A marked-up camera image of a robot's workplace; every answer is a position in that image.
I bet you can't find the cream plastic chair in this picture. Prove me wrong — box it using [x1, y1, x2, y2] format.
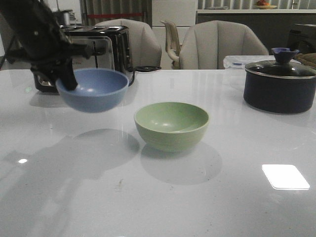
[161, 20, 181, 70]

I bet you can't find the beige armchair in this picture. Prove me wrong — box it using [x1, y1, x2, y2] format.
[96, 18, 162, 67]
[179, 20, 269, 70]

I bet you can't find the beige armchair right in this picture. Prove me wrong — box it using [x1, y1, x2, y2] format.
[179, 20, 269, 70]

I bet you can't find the glass pot lid blue knob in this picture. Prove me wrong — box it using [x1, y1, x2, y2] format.
[244, 47, 316, 79]

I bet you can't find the beige armchair left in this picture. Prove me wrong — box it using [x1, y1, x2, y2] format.
[96, 18, 162, 67]

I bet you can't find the fruit bowl on counter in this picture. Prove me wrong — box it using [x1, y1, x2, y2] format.
[254, 0, 277, 9]

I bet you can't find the black silver four-slot toaster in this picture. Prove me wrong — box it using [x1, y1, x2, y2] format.
[33, 25, 135, 94]

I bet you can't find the blue bowl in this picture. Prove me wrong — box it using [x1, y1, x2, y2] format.
[56, 68, 129, 113]

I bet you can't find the black toaster power cord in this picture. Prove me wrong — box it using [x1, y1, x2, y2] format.
[127, 65, 162, 87]

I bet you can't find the dark counter unit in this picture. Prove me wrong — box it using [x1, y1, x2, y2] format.
[196, 9, 316, 54]

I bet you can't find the green bowl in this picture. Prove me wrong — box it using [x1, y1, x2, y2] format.
[134, 102, 209, 152]

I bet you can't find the dark blue pot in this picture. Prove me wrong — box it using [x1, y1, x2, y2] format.
[243, 72, 316, 114]

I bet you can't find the white cabinet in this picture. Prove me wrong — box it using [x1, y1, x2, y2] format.
[152, 0, 198, 50]

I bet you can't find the red barrier belt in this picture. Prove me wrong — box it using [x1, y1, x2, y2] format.
[86, 12, 144, 19]

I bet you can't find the clear plastic container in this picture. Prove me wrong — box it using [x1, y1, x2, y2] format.
[223, 55, 275, 69]

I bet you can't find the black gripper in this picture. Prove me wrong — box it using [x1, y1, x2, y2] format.
[0, 0, 92, 90]

